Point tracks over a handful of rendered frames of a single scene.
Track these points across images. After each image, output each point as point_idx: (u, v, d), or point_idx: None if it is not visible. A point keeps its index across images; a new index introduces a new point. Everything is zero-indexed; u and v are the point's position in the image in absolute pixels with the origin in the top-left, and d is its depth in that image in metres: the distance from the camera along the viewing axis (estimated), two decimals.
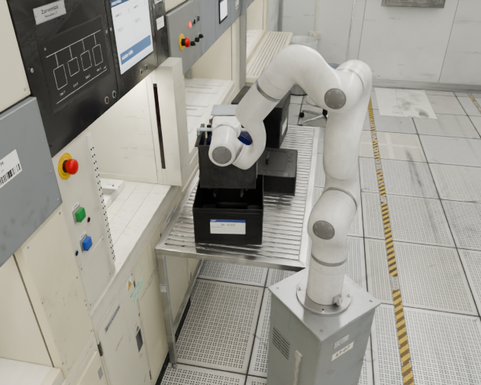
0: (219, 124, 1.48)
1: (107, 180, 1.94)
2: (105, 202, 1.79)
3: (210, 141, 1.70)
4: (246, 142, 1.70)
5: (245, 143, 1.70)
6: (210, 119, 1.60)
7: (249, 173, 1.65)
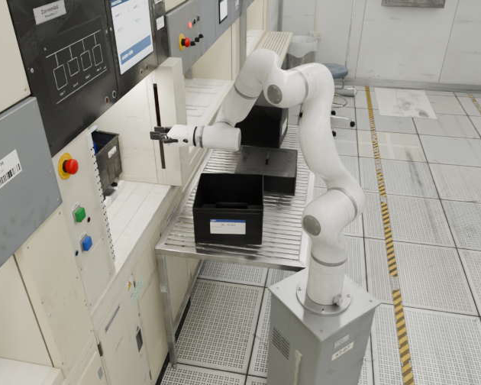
0: (198, 129, 1.61)
1: None
2: (105, 202, 1.79)
3: None
4: (92, 142, 1.82)
5: None
6: (165, 140, 1.61)
7: (117, 161, 1.86)
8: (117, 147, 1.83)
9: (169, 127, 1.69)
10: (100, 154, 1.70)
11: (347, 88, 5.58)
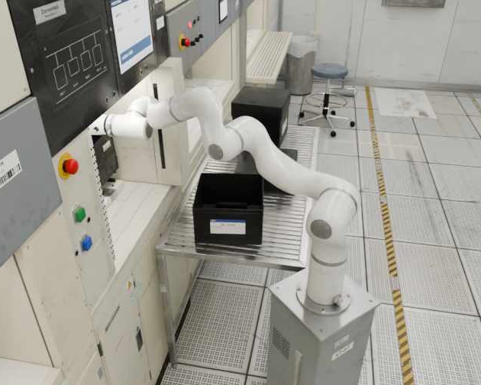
0: (108, 118, 1.64)
1: None
2: (105, 202, 1.79)
3: None
4: None
5: None
6: None
7: (113, 156, 1.85)
8: (111, 141, 1.83)
9: None
10: (95, 147, 1.70)
11: (347, 88, 5.58)
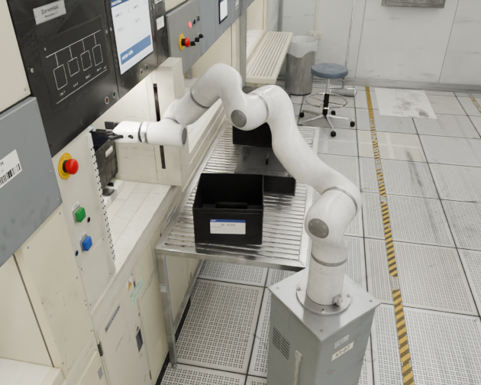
0: (142, 125, 1.63)
1: None
2: (105, 202, 1.79)
3: None
4: None
5: None
6: (111, 137, 1.62)
7: (114, 161, 1.86)
8: (114, 147, 1.84)
9: (119, 122, 1.71)
10: (98, 153, 1.71)
11: (347, 88, 5.58)
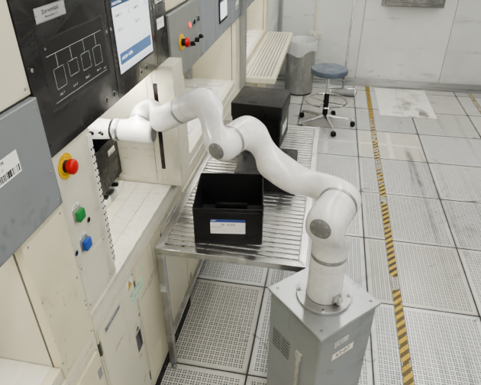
0: (112, 122, 1.65)
1: None
2: (105, 202, 1.79)
3: None
4: None
5: None
6: None
7: (117, 160, 1.86)
8: (116, 146, 1.84)
9: None
10: (100, 153, 1.71)
11: (347, 88, 5.58)
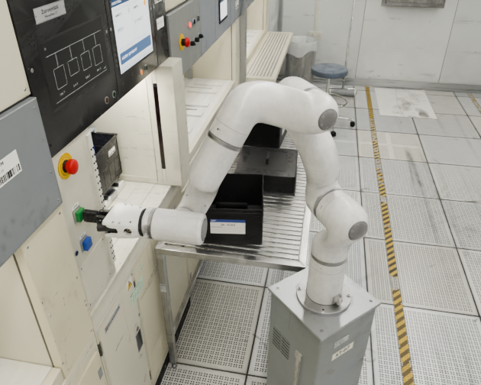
0: (144, 215, 1.14)
1: None
2: (105, 202, 1.79)
3: None
4: None
5: None
6: (98, 227, 1.15)
7: (117, 161, 1.86)
8: (116, 147, 1.84)
9: (105, 209, 1.20)
10: (101, 153, 1.71)
11: (347, 88, 5.58)
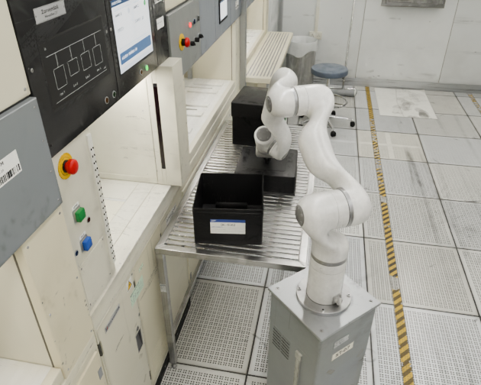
0: (269, 154, 1.99)
1: None
2: None
3: None
4: None
5: None
6: None
7: None
8: None
9: (262, 156, 2.12)
10: None
11: (347, 88, 5.58)
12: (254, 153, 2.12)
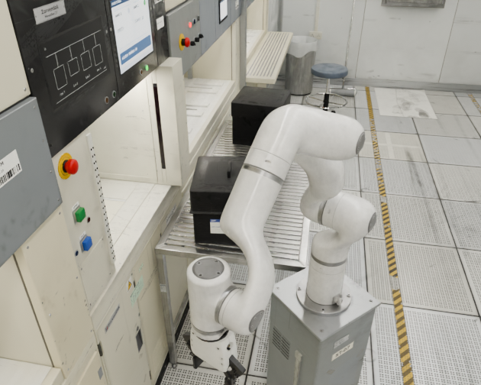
0: (206, 338, 0.89)
1: None
2: None
3: None
4: None
5: None
6: (240, 372, 0.93)
7: None
8: None
9: (192, 351, 1.00)
10: None
11: (347, 88, 5.58)
12: (184, 333, 1.01)
